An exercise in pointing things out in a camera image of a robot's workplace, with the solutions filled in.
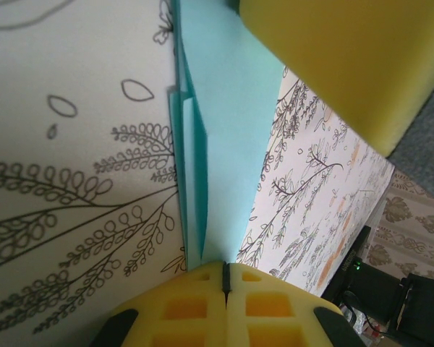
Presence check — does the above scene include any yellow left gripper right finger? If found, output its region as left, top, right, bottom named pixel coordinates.
left=226, top=262, right=362, bottom=347

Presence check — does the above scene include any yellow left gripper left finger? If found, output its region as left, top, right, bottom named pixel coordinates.
left=93, top=262, right=228, bottom=347

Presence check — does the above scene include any light blue paper sheet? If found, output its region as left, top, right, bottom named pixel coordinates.
left=166, top=0, right=285, bottom=272

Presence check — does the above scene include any floral patterned table cover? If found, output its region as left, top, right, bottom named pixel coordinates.
left=0, top=0, right=397, bottom=347

